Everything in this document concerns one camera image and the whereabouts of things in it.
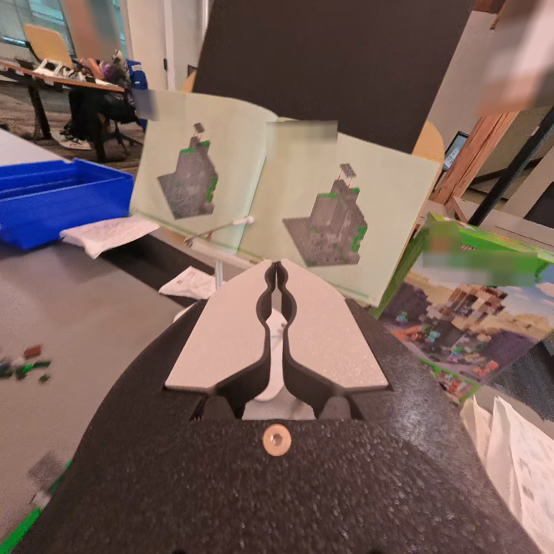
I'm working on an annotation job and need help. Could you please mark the wooden post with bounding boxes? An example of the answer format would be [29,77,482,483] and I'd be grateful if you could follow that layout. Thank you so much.
[431,110,520,204]

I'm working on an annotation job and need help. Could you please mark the black panel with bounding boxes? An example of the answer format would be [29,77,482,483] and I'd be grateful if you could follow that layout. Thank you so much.
[192,0,474,154]

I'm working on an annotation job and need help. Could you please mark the open building instruction booklet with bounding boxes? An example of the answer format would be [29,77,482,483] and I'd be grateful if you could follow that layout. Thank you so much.
[129,89,441,308]

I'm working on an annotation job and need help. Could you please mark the black pole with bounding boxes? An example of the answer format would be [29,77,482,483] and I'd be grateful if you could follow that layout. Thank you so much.
[467,108,554,226]

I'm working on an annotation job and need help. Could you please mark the wooden-top desk with black legs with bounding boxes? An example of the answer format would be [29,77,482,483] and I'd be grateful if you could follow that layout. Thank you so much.
[0,58,126,161]

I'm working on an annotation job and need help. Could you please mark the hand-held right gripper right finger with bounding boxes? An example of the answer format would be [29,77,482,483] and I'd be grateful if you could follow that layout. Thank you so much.
[277,258,389,420]

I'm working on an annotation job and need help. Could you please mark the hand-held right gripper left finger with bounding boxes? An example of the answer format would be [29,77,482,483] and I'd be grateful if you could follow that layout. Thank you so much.
[164,260,278,420]

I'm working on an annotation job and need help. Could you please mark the grey green toy brick model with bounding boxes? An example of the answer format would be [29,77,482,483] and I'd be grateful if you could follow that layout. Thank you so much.
[0,450,73,554]

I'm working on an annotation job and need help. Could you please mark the blue plastic bin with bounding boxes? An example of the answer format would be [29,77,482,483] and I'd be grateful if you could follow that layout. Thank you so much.
[0,158,135,251]

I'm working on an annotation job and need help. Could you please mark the white book stand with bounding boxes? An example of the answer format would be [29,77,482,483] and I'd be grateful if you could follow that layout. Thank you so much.
[173,216,288,403]

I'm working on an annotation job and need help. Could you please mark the green toy brick set box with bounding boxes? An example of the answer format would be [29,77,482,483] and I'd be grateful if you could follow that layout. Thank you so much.
[372,212,554,405]

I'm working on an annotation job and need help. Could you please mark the pile of small loose bricks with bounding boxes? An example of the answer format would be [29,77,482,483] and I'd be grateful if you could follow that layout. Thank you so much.
[0,344,53,385]

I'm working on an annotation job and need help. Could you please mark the grey desk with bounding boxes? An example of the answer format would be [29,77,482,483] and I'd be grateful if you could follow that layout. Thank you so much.
[0,128,554,537]

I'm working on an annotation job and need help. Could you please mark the tan chair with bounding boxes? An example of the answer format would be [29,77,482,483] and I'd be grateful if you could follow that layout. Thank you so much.
[24,24,74,70]

